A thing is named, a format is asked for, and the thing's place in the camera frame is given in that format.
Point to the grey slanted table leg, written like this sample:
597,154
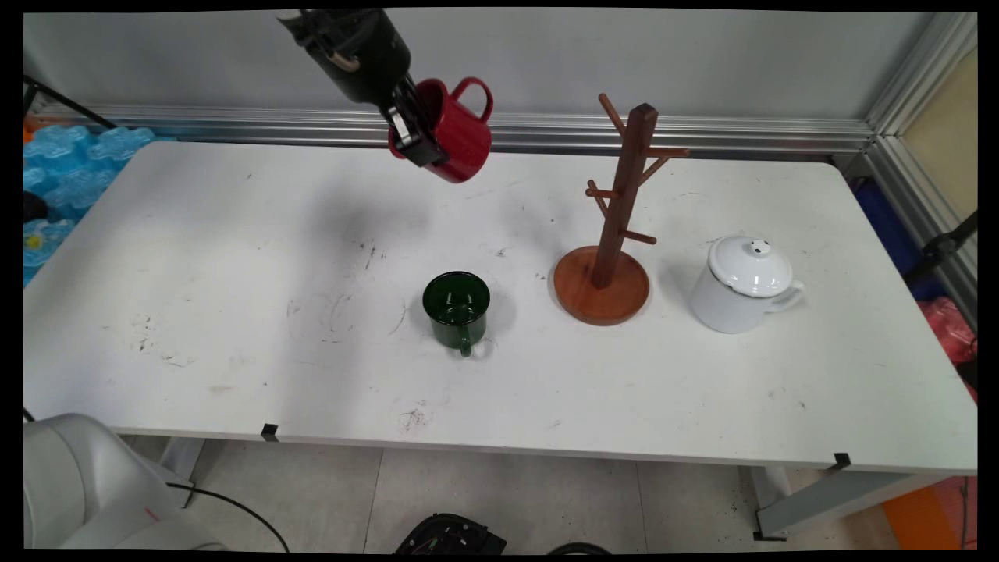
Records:
835,499

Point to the brown wooden mug tree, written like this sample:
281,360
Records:
602,293

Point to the orange floor object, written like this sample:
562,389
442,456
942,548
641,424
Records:
925,515

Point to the white enamel pot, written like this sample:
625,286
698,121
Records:
726,308

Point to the black tape marker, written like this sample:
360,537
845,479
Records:
269,431
840,460

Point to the blue container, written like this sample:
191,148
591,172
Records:
890,234

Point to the long aluminium frame rail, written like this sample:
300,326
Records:
234,125

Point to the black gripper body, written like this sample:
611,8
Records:
367,55

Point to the short aluminium frame rail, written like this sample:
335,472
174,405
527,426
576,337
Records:
921,86

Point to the dark green enamel mug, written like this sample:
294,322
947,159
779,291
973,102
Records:
456,312

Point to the white upright table leg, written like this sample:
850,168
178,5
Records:
181,460

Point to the red enamel mug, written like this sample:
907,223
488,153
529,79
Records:
464,140

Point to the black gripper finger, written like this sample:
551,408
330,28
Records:
411,101
417,144

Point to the white enamel pot lid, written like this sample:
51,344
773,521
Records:
749,265

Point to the red plastic bag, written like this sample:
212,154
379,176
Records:
948,336

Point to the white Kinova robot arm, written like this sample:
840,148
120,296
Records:
86,484

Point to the black device on floor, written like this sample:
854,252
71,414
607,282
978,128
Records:
451,535

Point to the thin black slanted rod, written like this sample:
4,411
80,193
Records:
70,104

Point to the black round floor object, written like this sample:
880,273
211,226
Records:
579,549

